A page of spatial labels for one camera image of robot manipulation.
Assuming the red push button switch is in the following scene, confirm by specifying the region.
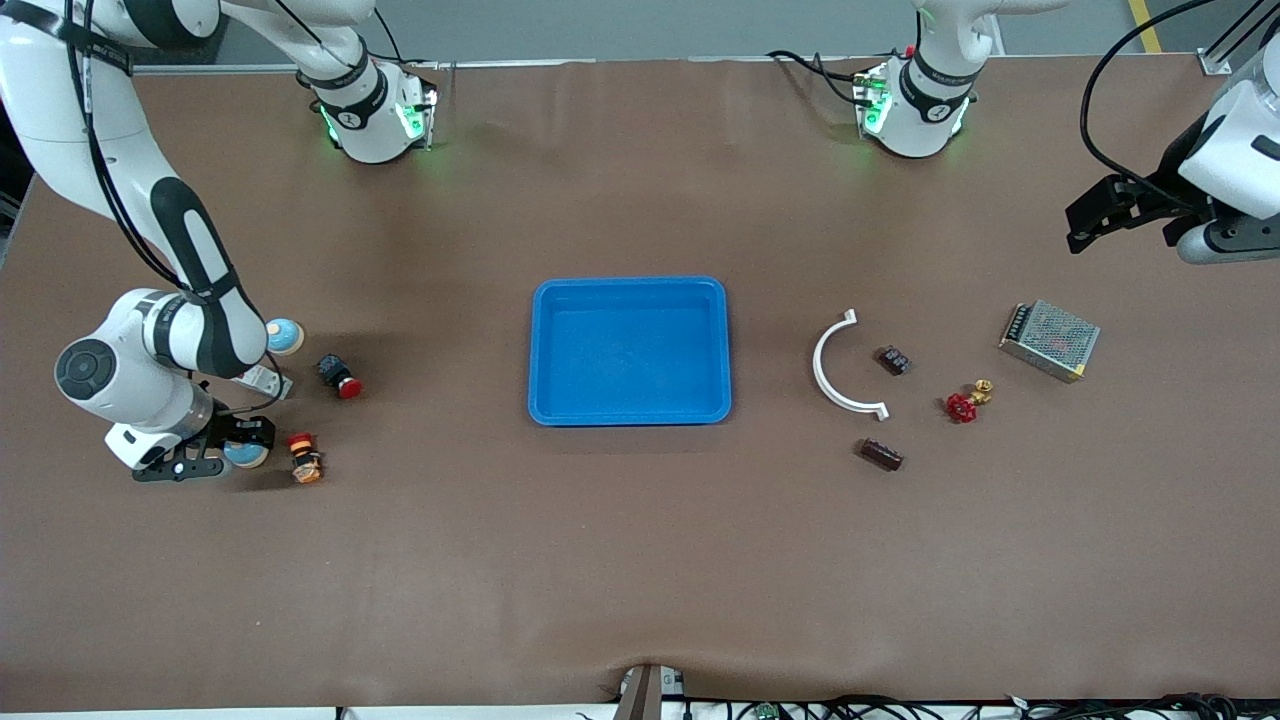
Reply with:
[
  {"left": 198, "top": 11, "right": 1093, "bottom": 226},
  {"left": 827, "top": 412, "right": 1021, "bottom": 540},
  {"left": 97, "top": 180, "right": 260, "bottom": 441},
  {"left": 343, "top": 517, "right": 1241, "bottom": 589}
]
[{"left": 316, "top": 352, "right": 365, "bottom": 400}]

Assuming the black base cable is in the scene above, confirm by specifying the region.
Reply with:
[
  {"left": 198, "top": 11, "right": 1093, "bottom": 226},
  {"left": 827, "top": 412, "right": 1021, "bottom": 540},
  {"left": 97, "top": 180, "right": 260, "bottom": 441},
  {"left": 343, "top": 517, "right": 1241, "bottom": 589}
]
[{"left": 768, "top": 50, "right": 881, "bottom": 109}]

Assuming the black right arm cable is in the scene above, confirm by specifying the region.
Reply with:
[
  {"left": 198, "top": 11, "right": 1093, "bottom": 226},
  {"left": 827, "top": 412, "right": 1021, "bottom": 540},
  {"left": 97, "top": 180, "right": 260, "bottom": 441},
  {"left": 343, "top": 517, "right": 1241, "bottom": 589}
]
[{"left": 60, "top": 0, "right": 291, "bottom": 416}]

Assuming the white red circuit breaker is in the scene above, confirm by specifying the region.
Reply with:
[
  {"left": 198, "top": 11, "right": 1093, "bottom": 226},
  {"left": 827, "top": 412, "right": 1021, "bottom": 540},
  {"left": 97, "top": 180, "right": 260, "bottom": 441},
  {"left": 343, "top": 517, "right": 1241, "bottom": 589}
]
[{"left": 240, "top": 365, "right": 295, "bottom": 401}]

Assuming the white curved plastic bracket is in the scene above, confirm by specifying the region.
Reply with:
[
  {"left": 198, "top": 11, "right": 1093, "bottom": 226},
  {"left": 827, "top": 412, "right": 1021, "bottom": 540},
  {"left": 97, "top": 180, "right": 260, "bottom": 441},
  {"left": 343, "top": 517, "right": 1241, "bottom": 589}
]
[{"left": 812, "top": 309, "right": 891, "bottom": 422}]

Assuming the metal mesh power supply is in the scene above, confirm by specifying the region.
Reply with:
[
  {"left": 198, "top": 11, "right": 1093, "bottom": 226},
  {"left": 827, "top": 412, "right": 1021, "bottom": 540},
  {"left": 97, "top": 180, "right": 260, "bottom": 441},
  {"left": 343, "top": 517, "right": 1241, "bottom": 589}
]
[{"left": 998, "top": 299, "right": 1102, "bottom": 384}]

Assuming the red handle brass valve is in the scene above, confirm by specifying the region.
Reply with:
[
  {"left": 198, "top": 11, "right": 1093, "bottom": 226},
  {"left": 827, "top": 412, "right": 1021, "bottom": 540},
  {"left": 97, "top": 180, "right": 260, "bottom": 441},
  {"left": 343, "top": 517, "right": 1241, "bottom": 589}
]
[{"left": 946, "top": 379, "right": 995, "bottom": 425}]

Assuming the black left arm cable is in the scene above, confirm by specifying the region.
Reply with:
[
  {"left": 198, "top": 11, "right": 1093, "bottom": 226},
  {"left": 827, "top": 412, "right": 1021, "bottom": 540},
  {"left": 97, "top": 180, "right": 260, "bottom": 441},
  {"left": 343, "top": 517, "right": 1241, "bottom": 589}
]
[{"left": 1079, "top": 0, "right": 1219, "bottom": 216}]

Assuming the grey table edge clamp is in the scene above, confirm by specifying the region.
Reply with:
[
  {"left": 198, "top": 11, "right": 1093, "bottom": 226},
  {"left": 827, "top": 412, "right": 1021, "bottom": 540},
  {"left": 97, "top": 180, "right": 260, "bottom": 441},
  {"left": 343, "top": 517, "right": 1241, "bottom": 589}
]
[{"left": 612, "top": 663, "right": 687, "bottom": 720}]

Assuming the blue plastic tray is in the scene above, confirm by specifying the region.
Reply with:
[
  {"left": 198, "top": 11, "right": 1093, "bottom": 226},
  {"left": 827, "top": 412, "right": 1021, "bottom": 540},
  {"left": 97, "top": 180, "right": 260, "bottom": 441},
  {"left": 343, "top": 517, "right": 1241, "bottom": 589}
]
[{"left": 528, "top": 276, "right": 733, "bottom": 428}]

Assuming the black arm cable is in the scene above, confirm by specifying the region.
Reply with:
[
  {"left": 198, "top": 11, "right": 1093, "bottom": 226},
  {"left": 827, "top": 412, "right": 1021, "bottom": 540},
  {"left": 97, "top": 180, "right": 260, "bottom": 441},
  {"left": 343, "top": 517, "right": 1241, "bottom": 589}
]
[
  {"left": 60, "top": 0, "right": 291, "bottom": 416},
  {"left": 1079, "top": 0, "right": 1219, "bottom": 216}
]

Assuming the red orange emergency stop button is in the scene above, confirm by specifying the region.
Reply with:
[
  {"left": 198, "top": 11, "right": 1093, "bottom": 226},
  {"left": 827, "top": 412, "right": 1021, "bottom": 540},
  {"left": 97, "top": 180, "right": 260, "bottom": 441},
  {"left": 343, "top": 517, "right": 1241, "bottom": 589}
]
[{"left": 285, "top": 432, "right": 325, "bottom": 486}]

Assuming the aluminium frame post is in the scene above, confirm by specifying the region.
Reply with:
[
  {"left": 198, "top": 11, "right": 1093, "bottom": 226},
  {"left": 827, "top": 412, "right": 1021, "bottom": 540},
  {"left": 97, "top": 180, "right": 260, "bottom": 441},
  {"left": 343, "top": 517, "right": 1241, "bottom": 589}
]
[{"left": 1198, "top": 0, "right": 1280, "bottom": 77}]

